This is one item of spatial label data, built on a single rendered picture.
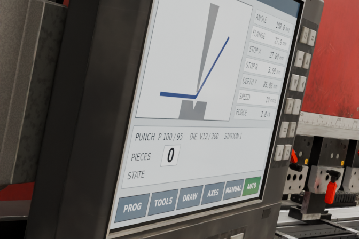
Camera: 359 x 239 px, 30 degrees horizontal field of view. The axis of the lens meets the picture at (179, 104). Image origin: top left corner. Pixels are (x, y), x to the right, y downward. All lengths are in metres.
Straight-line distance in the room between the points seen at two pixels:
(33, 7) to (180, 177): 0.22
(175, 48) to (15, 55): 0.14
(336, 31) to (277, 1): 1.09
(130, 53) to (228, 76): 0.19
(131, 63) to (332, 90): 1.40
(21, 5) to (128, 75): 0.12
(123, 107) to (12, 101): 0.11
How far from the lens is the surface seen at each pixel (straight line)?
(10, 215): 1.00
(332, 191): 1.98
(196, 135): 0.68
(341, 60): 1.94
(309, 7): 0.91
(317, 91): 1.86
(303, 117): 1.83
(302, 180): 1.89
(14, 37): 0.60
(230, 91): 0.73
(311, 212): 2.05
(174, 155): 0.65
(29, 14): 0.61
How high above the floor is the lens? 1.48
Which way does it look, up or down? 4 degrees down
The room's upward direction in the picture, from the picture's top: 12 degrees clockwise
